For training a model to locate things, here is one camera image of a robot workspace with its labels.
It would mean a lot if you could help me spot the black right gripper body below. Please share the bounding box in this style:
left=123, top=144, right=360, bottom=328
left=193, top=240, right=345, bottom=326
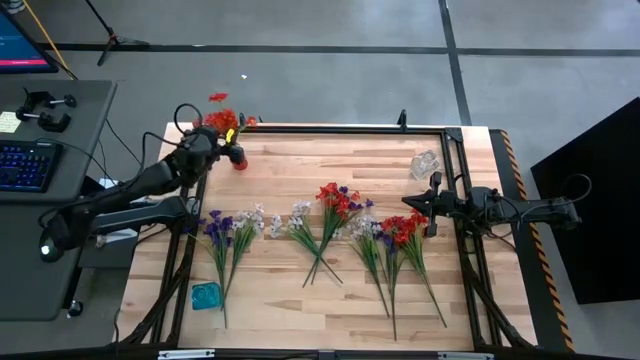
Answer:
left=424, top=171, right=476, bottom=239

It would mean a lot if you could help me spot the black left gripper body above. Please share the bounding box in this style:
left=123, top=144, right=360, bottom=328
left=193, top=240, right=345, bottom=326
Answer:
left=172, top=125, right=222, bottom=176

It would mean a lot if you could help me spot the red artificial flower bunch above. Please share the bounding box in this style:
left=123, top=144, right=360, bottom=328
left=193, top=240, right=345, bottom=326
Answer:
left=301, top=181, right=362, bottom=289
left=380, top=209, right=449, bottom=330
left=192, top=91, right=259, bottom=136

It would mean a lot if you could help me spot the clear crystal glass vase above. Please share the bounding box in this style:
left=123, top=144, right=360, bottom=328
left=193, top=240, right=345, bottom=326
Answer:
left=409, top=148, right=442, bottom=182

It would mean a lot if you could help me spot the white artificial flower bunch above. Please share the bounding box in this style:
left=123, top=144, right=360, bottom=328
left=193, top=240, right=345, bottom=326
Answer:
left=222, top=202, right=266, bottom=314
left=332, top=213, right=391, bottom=319
left=269, top=199, right=345, bottom=285

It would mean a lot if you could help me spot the teal glass vase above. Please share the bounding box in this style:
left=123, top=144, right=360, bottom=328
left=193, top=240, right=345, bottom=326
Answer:
left=191, top=281, right=223, bottom=312

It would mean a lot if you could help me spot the black hazard-striped edge strip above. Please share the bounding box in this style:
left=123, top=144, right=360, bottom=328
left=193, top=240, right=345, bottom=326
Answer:
left=488, top=128, right=576, bottom=353

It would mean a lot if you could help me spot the white paper sheet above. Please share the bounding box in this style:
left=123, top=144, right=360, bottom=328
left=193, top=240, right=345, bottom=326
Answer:
left=94, top=227, right=141, bottom=249

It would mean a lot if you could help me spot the grey desk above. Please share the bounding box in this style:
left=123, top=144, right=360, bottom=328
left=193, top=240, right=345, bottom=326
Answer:
left=0, top=78, right=119, bottom=321

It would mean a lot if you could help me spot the black tripod stand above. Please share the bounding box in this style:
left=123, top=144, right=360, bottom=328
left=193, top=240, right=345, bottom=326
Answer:
left=83, top=0, right=151, bottom=67

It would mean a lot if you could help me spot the black floor mat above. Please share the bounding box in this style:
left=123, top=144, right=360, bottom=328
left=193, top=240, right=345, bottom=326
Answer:
left=529, top=96, right=640, bottom=306

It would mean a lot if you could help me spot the black screw clamp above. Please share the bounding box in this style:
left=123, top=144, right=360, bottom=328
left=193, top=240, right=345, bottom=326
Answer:
left=14, top=106, right=72, bottom=134
left=22, top=87, right=79, bottom=112

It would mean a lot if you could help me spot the black backlit keyboard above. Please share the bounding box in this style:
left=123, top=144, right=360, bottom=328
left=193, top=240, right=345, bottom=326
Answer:
left=0, top=139, right=64, bottom=194

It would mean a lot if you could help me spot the black computer mouse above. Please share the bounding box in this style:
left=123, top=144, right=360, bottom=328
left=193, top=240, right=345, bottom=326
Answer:
left=38, top=234, right=66, bottom=264

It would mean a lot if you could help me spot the yellow sticky note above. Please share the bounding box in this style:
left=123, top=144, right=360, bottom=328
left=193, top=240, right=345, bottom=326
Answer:
left=0, top=110, right=22, bottom=135

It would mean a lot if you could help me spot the computer monitor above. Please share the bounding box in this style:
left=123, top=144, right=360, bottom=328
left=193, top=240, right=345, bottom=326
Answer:
left=0, top=7, right=60, bottom=75

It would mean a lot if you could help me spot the black cable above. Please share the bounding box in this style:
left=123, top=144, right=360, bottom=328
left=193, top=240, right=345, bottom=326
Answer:
left=102, top=118, right=144, bottom=166

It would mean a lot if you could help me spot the black aluminium table frame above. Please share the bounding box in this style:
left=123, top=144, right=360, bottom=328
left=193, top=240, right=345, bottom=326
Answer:
left=117, top=109, right=536, bottom=351

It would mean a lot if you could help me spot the silver metal bracket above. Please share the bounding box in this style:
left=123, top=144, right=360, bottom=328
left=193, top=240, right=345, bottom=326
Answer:
left=157, top=348, right=216, bottom=360
left=437, top=351, right=494, bottom=360

